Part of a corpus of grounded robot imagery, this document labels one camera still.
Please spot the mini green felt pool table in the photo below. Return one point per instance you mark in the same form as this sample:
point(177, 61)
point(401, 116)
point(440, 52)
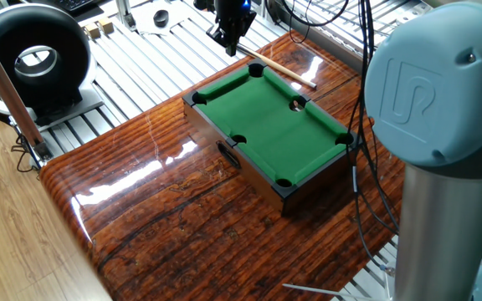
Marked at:
point(274, 125)

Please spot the aluminium upright bracket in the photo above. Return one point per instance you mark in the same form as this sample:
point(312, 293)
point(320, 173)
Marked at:
point(124, 14)

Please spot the small black round cap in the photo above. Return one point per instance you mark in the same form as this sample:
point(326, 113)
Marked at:
point(161, 18)

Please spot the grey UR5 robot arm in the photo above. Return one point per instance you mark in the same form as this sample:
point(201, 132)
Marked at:
point(433, 92)

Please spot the white paper sheet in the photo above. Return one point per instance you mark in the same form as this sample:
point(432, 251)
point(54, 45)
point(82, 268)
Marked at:
point(145, 18)

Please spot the black keyboard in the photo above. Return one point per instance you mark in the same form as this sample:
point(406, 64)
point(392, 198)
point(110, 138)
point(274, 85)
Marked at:
point(71, 4)

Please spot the silver perforated mounting plate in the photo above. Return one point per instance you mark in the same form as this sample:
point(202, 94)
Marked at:
point(412, 8)

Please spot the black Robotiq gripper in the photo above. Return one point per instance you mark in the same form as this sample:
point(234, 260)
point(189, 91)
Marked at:
point(233, 18)

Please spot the small black device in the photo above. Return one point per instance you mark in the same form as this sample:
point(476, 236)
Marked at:
point(203, 4)

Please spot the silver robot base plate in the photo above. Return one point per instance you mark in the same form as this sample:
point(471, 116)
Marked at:
point(387, 278)

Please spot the small wooden block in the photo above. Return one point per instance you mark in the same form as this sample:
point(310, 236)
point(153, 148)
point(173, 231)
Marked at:
point(92, 30)
point(106, 25)

